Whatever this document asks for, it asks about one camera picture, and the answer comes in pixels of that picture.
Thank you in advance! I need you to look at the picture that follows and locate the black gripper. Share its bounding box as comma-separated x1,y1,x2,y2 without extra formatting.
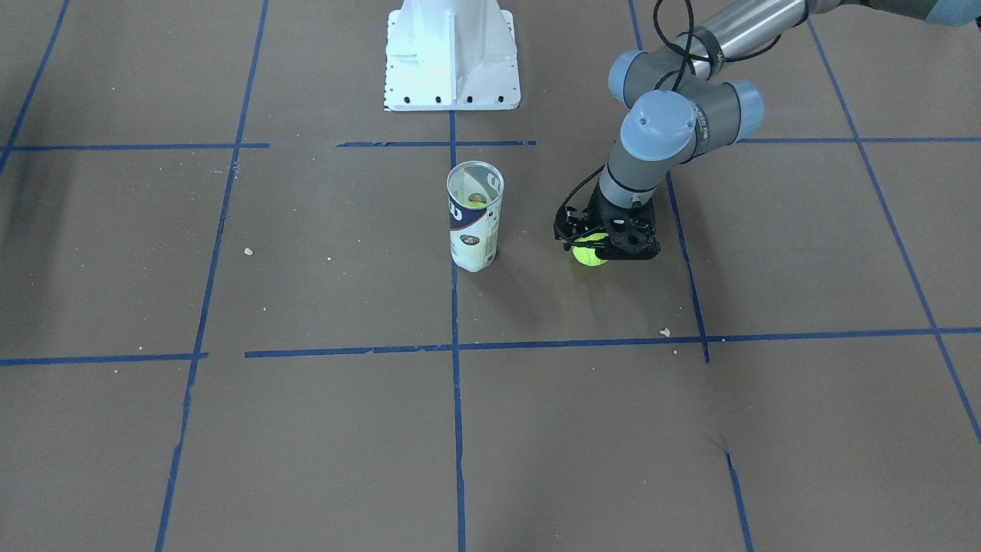
553,188,658,249

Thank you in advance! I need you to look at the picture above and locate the yellow Roland Garros tennis ball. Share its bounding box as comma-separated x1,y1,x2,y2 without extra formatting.
571,233,609,267

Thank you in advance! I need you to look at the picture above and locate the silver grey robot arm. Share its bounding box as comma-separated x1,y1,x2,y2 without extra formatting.
553,1,838,261

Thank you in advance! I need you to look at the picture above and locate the clear tennis ball can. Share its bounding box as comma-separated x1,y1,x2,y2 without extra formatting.
446,160,505,273

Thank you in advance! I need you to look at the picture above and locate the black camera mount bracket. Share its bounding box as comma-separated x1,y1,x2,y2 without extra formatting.
598,218,661,261

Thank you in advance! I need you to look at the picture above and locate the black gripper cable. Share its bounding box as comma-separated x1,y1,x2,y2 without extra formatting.
558,0,813,231

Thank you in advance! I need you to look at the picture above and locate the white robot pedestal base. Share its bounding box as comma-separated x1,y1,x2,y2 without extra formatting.
383,1,522,112

